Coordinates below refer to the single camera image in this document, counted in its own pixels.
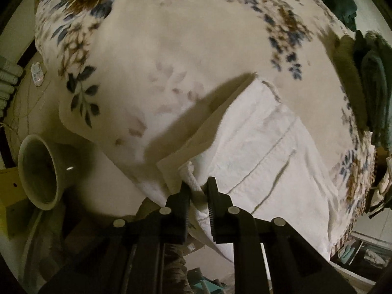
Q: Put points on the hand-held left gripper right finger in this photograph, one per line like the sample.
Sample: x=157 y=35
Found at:
x=218 y=214

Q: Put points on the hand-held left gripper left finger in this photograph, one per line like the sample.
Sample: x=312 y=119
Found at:
x=179 y=208

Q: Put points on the white towel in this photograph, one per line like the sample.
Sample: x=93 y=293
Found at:
x=260 y=159

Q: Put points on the white ceramic vase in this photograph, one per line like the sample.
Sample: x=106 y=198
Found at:
x=43 y=174

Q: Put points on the floral printed blanket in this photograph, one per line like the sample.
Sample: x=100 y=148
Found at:
x=183 y=52

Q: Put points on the white power strip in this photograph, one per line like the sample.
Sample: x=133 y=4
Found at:
x=38 y=73

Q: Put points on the pile of green clothes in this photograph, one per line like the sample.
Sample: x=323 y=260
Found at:
x=364 y=76

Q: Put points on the white ribbed radiator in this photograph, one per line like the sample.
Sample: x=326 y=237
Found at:
x=7 y=79

